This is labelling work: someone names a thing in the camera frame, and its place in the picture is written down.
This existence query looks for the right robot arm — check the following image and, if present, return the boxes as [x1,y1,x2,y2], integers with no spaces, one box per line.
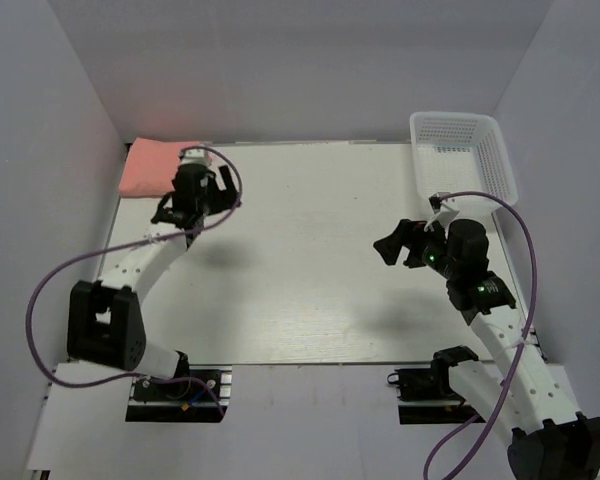
[373,219,600,479]

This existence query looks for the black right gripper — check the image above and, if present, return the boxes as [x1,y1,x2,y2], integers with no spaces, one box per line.
[374,218,460,280]

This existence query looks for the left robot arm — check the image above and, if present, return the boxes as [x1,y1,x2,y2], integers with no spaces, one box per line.
[67,160,239,399]

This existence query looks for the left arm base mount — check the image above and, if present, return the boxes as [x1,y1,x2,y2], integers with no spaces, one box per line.
[125,366,232,424]

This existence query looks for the pink t shirt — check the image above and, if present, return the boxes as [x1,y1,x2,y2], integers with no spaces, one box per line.
[118,137,199,198]

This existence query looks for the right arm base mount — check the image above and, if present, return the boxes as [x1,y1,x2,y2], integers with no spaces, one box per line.
[386,367,477,425]

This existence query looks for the white plastic basket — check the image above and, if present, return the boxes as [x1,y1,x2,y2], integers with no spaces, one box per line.
[409,111,519,215]

